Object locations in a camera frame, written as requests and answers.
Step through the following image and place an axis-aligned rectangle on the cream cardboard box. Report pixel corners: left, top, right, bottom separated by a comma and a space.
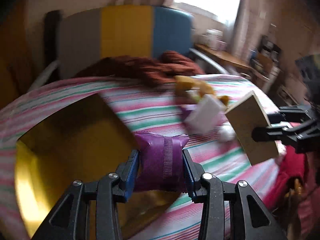
225, 91, 279, 165

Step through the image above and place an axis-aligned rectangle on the purple fabric sachet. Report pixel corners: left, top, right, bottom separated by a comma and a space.
135, 132, 189, 192

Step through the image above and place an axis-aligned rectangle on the red cloth at bedside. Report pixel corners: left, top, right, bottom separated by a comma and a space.
263, 146, 319, 213

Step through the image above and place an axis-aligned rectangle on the wooden side shelf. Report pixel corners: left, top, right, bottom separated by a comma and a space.
195, 44, 252, 70

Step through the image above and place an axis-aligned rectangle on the white foam block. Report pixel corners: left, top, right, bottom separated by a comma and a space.
184, 94, 226, 134

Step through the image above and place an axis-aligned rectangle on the gold metal tray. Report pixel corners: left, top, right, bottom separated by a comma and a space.
15, 94, 178, 239

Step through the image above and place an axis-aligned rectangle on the pink patterned curtain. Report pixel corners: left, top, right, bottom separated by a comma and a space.
227, 0, 261, 61

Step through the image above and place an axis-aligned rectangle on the yellow wooden toy block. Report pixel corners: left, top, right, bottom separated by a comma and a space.
175, 75, 229, 106

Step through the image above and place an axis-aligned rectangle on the dark red crumpled cloth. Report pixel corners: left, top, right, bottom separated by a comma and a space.
75, 50, 204, 87

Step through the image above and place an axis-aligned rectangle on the striped pink green bedsheet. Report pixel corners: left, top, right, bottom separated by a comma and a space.
1, 75, 278, 239

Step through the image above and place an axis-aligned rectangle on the grey yellow blue headboard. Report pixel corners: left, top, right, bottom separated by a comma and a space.
57, 5, 193, 79

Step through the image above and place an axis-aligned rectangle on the black rolled mat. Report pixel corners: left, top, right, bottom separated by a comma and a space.
43, 10, 62, 67

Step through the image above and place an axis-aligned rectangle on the white bed frame rail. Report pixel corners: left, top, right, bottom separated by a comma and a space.
189, 48, 229, 75

